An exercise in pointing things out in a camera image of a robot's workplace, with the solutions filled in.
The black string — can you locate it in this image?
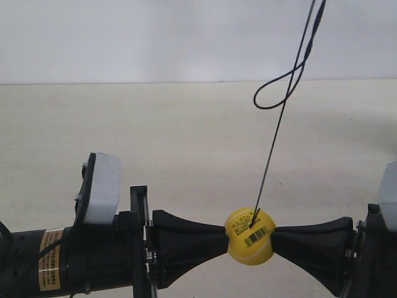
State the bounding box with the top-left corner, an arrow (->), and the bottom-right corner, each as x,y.
246,0 -> 327,230

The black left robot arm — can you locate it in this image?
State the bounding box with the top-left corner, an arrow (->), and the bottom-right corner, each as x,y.
1,186 -> 229,297

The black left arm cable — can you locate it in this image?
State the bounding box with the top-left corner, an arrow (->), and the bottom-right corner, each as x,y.
0,220 -> 63,274

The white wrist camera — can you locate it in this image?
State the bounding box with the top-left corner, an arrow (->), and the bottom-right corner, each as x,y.
378,161 -> 396,233
73,152 -> 122,226

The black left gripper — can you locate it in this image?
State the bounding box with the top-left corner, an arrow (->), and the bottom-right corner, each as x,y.
60,186 -> 229,297

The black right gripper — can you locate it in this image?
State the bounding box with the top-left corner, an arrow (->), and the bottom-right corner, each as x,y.
271,204 -> 396,298

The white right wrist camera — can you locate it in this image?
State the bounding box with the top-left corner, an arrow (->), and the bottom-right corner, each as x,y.
378,161 -> 396,233

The yellow tennis ball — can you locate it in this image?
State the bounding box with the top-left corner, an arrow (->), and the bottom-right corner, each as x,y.
225,207 -> 276,266

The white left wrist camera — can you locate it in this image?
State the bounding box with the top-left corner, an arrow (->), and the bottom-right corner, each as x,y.
73,152 -> 122,226

